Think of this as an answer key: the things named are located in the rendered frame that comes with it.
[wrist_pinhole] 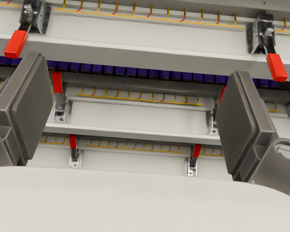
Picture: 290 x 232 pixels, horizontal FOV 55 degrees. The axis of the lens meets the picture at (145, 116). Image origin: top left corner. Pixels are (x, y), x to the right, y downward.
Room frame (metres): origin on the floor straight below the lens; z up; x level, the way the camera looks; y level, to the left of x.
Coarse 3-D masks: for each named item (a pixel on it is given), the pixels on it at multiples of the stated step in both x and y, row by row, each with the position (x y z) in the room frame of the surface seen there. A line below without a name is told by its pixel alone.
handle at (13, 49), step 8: (24, 8) 0.25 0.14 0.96; (32, 8) 0.25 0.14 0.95; (32, 16) 0.25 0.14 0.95; (24, 24) 0.23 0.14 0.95; (16, 32) 0.21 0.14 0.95; (24, 32) 0.22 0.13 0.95; (16, 40) 0.20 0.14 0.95; (24, 40) 0.21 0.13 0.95; (8, 48) 0.19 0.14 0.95; (16, 48) 0.19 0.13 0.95; (8, 56) 0.18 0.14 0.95; (16, 56) 0.18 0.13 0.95
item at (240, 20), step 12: (0, 0) 0.28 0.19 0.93; (12, 0) 0.28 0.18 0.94; (48, 0) 0.29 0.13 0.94; (60, 0) 0.29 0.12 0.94; (132, 12) 0.29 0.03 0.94; (144, 12) 0.29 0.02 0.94; (156, 12) 0.30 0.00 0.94; (180, 12) 0.30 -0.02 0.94; (192, 12) 0.30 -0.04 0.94; (276, 24) 0.31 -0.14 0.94; (288, 24) 0.31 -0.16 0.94
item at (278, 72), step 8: (264, 32) 0.27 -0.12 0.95; (272, 32) 0.27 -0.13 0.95; (264, 40) 0.26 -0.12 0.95; (264, 48) 0.25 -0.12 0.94; (272, 48) 0.25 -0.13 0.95; (272, 56) 0.23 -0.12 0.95; (272, 64) 0.22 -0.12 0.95; (280, 64) 0.22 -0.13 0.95; (272, 72) 0.21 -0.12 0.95; (280, 72) 0.21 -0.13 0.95; (280, 80) 0.20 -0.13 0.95
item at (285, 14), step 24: (72, 0) 0.29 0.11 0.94; (96, 0) 0.29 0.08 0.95; (120, 0) 0.30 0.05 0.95; (144, 0) 0.30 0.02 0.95; (168, 0) 0.30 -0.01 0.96; (192, 0) 0.30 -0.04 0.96; (216, 0) 0.31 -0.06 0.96; (240, 0) 0.31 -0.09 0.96; (264, 0) 0.32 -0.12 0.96; (288, 0) 0.32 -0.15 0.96; (216, 24) 0.29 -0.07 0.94
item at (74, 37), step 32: (0, 32) 0.24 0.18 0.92; (64, 32) 0.25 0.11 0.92; (96, 32) 0.26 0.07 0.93; (128, 32) 0.27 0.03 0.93; (160, 32) 0.28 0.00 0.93; (192, 32) 0.28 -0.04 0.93; (224, 32) 0.29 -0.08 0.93; (128, 64) 0.26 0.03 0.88; (160, 64) 0.26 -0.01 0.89; (192, 64) 0.26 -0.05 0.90; (224, 64) 0.26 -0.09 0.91; (256, 64) 0.26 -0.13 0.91; (288, 64) 0.26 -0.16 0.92
